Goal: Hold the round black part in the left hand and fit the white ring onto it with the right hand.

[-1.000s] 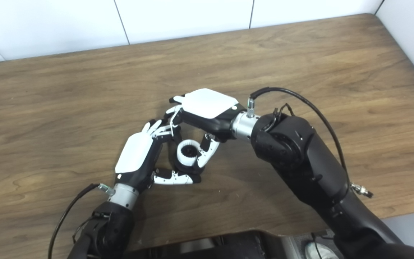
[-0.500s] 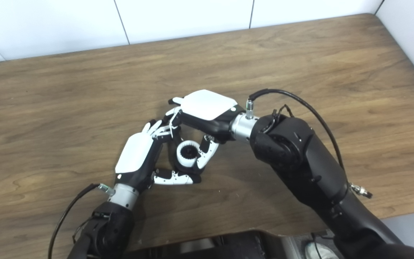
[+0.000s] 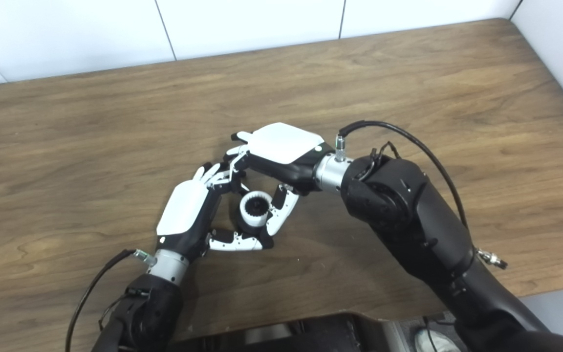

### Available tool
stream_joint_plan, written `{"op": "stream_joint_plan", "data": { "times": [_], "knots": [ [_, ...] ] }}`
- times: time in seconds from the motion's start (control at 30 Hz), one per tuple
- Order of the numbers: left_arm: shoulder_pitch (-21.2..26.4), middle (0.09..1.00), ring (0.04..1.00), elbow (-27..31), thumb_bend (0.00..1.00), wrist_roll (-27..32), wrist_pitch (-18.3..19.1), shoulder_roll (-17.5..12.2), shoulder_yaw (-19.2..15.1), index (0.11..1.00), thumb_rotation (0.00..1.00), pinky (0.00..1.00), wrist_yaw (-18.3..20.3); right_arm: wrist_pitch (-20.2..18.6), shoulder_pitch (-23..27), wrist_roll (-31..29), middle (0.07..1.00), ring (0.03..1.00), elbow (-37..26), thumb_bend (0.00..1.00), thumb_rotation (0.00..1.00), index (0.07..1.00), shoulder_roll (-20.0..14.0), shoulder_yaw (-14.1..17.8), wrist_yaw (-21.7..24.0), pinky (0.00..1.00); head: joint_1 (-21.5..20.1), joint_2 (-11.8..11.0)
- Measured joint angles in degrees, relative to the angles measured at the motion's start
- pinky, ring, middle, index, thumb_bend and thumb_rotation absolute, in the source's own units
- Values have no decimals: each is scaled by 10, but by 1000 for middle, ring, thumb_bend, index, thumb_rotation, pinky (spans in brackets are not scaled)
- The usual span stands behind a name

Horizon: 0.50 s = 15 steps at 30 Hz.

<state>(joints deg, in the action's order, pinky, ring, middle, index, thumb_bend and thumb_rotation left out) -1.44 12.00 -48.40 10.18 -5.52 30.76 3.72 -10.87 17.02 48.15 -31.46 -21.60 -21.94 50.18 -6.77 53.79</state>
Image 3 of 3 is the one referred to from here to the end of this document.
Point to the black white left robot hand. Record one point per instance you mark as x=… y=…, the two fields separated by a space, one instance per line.
x=184 y=210

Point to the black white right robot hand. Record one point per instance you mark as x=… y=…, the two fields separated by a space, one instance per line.
x=284 y=142

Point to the round black plastic part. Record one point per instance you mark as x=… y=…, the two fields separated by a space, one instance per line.
x=257 y=208

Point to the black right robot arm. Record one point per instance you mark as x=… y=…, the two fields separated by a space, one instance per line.
x=408 y=215

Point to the black robot torso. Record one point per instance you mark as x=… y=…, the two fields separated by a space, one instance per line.
x=320 y=335

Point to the white rounded foot cover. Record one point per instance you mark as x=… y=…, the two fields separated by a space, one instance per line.
x=435 y=342

